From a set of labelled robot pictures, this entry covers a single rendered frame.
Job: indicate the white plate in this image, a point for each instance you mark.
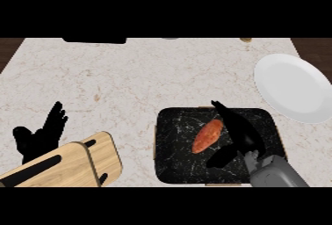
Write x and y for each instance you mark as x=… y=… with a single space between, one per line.
x=294 y=88

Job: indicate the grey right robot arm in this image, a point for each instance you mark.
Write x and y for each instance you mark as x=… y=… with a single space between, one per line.
x=272 y=172

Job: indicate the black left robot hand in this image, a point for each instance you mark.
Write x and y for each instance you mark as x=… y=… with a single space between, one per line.
x=40 y=140

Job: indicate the orange sweet potato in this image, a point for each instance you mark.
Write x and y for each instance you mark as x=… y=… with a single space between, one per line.
x=207 y=136

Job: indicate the black marble tray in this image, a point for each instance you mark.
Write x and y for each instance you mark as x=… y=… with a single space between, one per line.
x=182 y=161

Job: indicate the small brown object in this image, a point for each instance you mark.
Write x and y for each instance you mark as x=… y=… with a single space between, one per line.
x=245 y=39

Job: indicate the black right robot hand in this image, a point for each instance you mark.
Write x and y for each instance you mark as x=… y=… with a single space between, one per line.
x=240 y=129

